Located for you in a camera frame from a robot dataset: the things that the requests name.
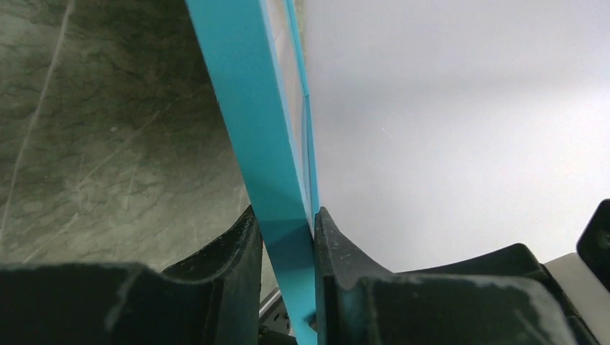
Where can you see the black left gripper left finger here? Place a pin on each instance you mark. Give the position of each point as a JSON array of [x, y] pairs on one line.
[[210, 297]]

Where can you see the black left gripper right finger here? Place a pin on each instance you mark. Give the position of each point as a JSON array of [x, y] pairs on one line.
[[503, 297]]

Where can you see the blue picture frame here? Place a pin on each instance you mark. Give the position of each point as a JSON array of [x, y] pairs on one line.
[[253, 54]]

